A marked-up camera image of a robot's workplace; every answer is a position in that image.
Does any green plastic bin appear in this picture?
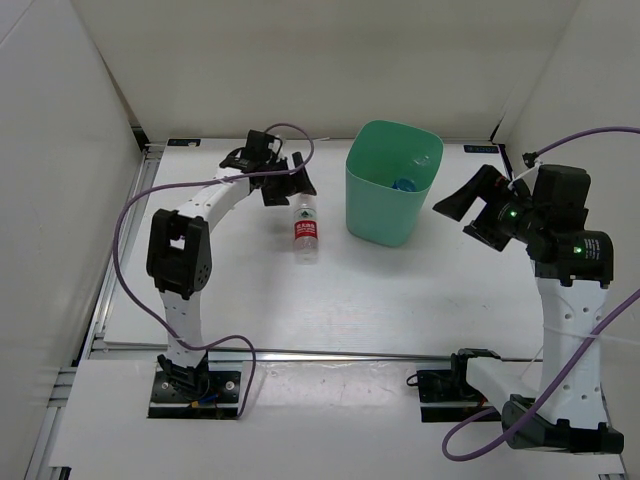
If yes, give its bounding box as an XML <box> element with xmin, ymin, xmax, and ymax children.
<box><xmin>345</xmin><ymin>120</ymin><xmax>444</xmax><ymax>247</ymax></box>

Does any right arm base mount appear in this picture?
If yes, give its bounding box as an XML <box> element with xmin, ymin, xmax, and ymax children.
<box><xmin>405</xmin><ymin>348</ymin><xmax>501</xmax><ymax>423</ymax></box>

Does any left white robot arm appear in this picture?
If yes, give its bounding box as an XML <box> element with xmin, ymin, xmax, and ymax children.
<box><xmin>146</xmin><ymin>130</ymin><xmax>316</xmax><ymax>400</ymax></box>

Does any blue label plastic bottle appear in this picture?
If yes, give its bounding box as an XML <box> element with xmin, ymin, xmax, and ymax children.
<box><xmin>391</xmin><ymin>155</ymin><xmax>433</xmax><ymax>193</ymax></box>

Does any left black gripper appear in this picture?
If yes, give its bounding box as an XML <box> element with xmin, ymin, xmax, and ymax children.
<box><xmin>261</xmin><ymin>152</ymin><xmax>316</xmax><ymax>206</ymax></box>

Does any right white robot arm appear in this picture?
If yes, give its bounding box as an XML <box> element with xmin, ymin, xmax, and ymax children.
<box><xmin>434</xmin><ymin>165</ymin><xmax>624</xmax><ymax>454</ymax></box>

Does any red label plastic bottle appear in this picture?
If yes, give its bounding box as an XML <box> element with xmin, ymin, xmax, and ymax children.
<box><xmin>293</xmin><ymin>194</ymin><xmax>319</xmax><ymax>264</ymax></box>

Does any aluminium rail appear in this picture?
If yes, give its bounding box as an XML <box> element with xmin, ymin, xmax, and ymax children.
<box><xmin>94</xmin><ymin>342</ymin><xmax>544</xmax><ymax>362</ymax></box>

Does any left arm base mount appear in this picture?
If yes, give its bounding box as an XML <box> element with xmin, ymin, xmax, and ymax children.
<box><xmin>147</xmin><ymin>355</ymin><xmax>242</xmax><ymax>420</ymax></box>

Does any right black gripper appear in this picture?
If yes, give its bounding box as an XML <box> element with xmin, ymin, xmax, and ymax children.
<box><xmin>433</xmin><ymin>165</ymin><xmax>546</xmax><ymax>252</ymax></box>

